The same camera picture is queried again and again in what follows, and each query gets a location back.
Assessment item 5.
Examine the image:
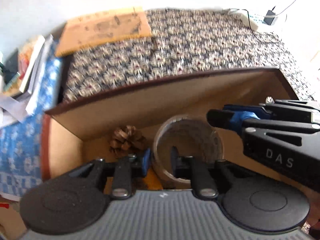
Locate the yellow tape measure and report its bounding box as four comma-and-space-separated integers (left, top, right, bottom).
143, 167, 163, 190

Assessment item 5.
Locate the stack of books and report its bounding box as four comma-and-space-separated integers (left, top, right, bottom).
1, 35, 54, 121

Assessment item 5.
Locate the blue patterned cloth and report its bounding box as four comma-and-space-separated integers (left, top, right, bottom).
1, 41, 62, 202

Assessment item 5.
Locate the black power adapter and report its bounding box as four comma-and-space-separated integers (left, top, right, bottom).
264, 7, 276, 25

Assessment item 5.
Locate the brown pine cone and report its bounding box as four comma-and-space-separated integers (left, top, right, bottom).
109, 125, 147, 159

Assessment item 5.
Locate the white power strip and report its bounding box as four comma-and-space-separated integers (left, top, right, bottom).
221, 8, 260, 31

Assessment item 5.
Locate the black power cable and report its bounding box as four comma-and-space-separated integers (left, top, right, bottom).
242, 9, 263, 43

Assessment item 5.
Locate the floral patterned table cloth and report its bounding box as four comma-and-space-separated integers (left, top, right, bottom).
62, 9, 316, 102

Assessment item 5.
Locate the yellow book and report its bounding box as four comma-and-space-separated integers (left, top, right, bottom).
55, 7, 151, 57

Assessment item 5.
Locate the brown cardboard box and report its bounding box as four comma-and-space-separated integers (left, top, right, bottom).
40, 68, 297, 180

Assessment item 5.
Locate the white tape roll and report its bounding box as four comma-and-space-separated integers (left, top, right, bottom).
152, 115, 224, 187

